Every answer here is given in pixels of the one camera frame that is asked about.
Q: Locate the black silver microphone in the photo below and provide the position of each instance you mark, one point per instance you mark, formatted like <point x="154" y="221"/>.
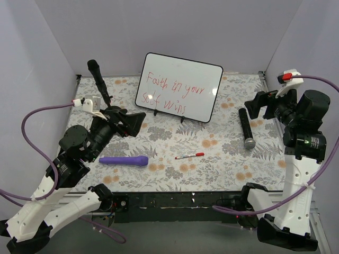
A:
<point x="249" y="142"/>

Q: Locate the purple foam microphone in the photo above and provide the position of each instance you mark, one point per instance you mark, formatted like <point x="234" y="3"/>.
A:
<point x="129" y="161"/>

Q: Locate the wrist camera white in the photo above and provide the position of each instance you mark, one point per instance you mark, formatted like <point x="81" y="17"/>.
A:
<point x="91" y="105"/>
<point x="288" y="81"/>

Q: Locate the black microphone on stand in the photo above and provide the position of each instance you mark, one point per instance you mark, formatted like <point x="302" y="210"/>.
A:
<point x="94" y="69"/>

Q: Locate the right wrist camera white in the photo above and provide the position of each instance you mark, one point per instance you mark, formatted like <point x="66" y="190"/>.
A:
<point x="288" y="81"/>

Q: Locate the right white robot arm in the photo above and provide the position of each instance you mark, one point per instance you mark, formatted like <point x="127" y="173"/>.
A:
<point x="288" y="226"/>

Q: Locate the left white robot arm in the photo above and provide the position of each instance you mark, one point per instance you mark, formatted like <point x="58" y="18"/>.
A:
<point x="32" y="227"/>

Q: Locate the red whiteboard marker pen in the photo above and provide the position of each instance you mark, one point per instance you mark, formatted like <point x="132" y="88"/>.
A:
<point x="189" y="156"/>

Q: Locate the wire whiteboard easel stand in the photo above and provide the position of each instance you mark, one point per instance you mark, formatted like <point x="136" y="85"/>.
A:
<point x="171" y="116"/>

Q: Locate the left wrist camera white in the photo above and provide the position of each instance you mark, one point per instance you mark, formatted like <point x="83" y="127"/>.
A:
<point x="91" y="105"/>

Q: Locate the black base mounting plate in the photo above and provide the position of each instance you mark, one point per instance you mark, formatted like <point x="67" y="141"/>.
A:
<point x="178" y="206"/>

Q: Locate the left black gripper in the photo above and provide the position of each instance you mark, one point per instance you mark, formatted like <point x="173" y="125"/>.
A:
<point x="119" y="121"/>

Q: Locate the white whiteboard black frame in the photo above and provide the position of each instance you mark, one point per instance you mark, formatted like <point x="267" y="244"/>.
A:
<point x="179" y="87"/>

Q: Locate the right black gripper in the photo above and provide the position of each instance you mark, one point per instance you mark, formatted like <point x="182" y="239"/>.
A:
<point x="270" y="103"/>

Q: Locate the floral patterned table mat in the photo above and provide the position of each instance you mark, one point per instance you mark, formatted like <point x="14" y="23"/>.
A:
<point x="226" y="164"/>

